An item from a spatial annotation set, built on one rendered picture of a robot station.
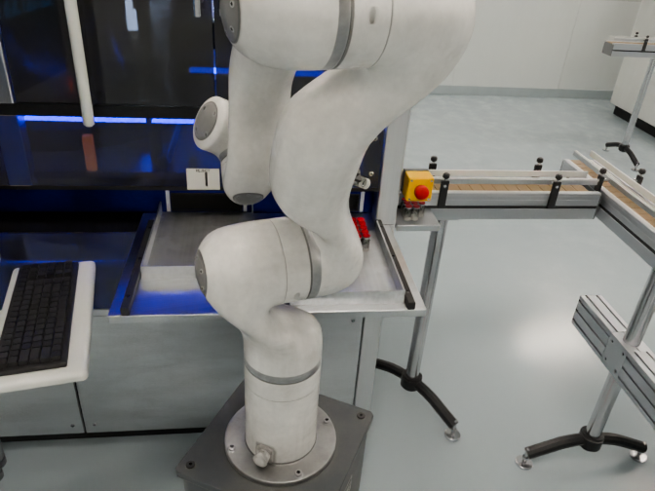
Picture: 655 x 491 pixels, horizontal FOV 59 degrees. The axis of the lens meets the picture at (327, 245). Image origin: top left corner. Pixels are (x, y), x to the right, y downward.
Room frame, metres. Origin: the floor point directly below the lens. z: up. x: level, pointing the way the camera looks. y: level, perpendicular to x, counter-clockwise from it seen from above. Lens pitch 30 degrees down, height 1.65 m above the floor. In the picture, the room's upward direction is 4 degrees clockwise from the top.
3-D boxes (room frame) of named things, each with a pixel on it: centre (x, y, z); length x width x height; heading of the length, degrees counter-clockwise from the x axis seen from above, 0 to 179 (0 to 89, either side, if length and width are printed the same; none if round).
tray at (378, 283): (1.23, -0.03, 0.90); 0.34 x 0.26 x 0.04; 8
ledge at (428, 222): (1.54, -0.25, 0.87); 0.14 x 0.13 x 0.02; 9
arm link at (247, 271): (0.67, 0.09, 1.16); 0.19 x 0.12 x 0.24; 115
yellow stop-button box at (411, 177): (1.50, -0.24, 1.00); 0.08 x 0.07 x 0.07; 9
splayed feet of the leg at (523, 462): (1.43, -0.96, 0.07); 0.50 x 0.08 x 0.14; 99
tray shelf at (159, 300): (1.25, 0.15, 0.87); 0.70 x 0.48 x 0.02; 99
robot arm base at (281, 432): (0.68, 0.06, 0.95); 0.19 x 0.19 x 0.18
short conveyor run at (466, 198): (1.68, -0.50, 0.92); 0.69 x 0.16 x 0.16; 99
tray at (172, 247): (1.29, 0.32, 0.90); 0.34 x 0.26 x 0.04; 9
